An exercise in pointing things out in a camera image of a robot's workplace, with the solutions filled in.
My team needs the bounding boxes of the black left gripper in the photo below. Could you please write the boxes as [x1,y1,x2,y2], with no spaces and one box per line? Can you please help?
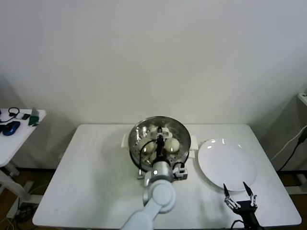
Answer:
[155,126,167,161]

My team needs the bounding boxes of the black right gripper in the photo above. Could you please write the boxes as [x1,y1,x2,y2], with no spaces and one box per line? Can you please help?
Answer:
[223,181,261,229]

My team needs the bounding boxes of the glass lid with white handle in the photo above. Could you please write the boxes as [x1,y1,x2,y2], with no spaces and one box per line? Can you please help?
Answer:
[128,116,192,173]

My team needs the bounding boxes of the white steamed baozi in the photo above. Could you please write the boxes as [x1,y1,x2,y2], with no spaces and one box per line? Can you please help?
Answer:
[146,152,158,166]
[165,138,180,153]
[138,140,156,155]

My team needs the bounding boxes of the stainless steel steamer basket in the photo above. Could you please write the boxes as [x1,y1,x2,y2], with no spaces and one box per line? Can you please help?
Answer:
[129,116,192,173]

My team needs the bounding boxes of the white round plate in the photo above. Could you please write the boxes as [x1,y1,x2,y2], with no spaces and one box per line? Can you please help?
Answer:
[197,138,258,192]

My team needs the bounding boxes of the white stand base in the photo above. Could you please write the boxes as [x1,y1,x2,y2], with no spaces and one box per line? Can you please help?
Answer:
[286,173,307,195]

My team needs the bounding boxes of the white shelf with green label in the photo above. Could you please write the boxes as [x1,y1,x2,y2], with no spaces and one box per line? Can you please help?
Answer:
[296,91,307,106]

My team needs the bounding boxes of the green and grey tool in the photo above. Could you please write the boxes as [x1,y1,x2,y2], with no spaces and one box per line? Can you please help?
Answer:
[28,107,40,127]

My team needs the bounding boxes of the white side table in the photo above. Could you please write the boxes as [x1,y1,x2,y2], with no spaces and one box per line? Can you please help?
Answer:
[0,109,47,219]

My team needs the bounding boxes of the blue and black object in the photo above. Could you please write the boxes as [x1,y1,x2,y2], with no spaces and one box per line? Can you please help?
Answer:
[0,121,21,137]

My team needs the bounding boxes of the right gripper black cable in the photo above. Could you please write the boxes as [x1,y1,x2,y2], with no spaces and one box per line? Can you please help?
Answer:
[231,219,245,230]

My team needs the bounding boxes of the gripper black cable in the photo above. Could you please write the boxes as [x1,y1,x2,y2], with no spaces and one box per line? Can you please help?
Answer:
[231,219,245,230]
[137,140,159,180]

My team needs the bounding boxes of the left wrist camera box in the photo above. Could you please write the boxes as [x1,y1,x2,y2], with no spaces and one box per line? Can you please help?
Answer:
[173,165,188,180]

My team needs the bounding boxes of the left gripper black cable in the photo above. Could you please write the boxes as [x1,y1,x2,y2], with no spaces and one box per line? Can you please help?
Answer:
[137,140,159,180]

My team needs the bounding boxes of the white wall cable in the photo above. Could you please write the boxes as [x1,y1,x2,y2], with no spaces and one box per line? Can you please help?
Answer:
[271,125,307,163]

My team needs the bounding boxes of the black cable with plug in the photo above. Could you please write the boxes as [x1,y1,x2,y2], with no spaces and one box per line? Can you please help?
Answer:
[278,130,307,172]

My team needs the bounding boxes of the black cable loop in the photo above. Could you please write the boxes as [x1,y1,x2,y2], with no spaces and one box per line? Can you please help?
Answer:
[0,107,20,123]

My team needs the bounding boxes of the floor cable bundle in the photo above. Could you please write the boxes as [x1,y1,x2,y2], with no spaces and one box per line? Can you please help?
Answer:
[13,204,35,220]

